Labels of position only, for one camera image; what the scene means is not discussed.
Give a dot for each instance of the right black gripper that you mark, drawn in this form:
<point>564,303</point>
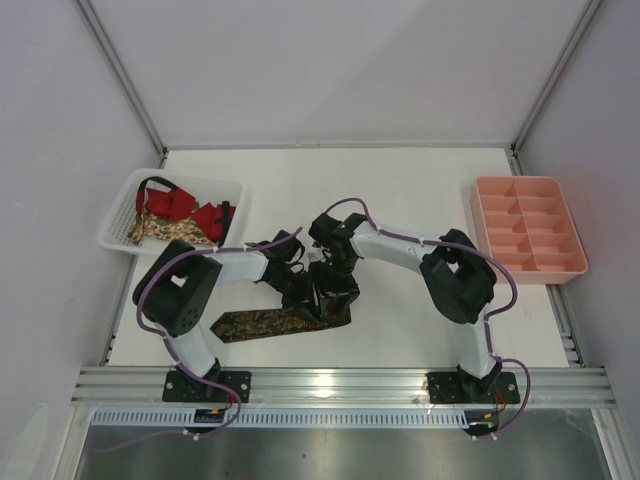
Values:
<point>335,291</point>

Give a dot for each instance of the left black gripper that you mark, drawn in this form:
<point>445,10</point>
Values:
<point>302,302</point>

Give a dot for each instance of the dark brown patterned tie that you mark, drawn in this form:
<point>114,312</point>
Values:
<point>235,327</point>

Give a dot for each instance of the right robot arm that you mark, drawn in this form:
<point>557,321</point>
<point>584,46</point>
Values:
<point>459,282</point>

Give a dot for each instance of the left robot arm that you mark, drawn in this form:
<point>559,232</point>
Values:
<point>172,296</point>

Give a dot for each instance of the red tie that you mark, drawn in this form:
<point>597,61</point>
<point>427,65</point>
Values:
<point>177,204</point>

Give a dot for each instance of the beige floral tie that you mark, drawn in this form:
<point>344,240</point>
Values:
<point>149,225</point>

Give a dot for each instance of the pink divided organizer tray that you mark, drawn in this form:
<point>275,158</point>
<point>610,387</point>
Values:
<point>524,222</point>

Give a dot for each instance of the white plastic basket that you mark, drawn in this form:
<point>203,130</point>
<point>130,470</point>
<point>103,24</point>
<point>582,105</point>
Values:
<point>205,188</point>

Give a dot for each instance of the white slotted cable duct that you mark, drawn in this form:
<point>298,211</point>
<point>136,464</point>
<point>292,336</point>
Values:
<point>282,418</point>

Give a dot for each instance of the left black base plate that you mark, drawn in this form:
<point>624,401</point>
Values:
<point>181,388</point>

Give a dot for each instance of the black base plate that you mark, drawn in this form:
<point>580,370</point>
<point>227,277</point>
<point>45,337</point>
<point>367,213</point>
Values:
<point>458,387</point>
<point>181,388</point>

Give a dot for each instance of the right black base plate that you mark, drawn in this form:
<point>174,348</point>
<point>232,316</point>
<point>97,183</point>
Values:
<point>458,387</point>

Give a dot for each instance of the aluminium mounting rail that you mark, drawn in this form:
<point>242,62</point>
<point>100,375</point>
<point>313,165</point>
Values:
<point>564,388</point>

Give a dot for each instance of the right aluminium frame post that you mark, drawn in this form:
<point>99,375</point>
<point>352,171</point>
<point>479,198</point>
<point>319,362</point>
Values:
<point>568,51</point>

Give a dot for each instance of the aluminium frame post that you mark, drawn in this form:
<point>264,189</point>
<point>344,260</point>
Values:
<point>568,51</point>
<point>104,44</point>

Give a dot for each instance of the left aluminium frame post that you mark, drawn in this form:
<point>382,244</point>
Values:
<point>104,44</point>

